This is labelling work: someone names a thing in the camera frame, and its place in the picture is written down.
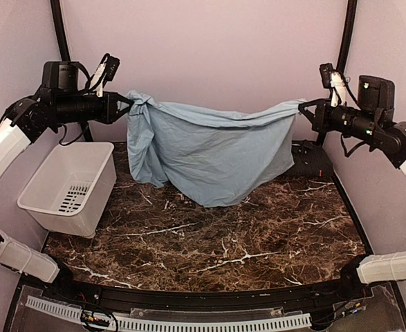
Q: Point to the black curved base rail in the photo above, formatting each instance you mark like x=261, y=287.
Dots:
x=373, y=308

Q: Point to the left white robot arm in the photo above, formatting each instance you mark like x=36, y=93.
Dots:
x=16, y=134

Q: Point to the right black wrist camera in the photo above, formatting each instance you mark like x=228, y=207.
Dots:
x=375, y=93

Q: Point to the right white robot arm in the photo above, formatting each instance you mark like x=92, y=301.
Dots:
x=390, y=138

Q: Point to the left black frame post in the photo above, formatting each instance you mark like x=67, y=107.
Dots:
x=55, y=6

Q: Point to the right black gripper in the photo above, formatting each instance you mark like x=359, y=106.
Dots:
x=319, y=121

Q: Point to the black frame post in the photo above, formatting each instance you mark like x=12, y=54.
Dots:
x=55, y=6
x=347, y=34

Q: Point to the white plastic laundry bin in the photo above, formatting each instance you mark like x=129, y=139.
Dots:
x=70, y=189

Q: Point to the light blue garment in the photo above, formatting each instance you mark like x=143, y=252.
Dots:
x=216, y=158

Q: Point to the black pinstriped shirt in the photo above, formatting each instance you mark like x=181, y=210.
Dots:
x=309, y=160

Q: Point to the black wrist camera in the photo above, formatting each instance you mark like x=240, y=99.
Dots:
x=375, y=93
x=60, y=75

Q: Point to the right black frame post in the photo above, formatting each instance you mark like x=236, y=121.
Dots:
x=347, y=34

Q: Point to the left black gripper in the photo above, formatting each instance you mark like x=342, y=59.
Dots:
x=106, y=115

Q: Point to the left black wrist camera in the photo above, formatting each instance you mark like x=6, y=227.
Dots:
x=60, y=75

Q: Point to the white slotted cable duct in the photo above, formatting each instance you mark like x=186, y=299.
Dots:
x=120, y=322

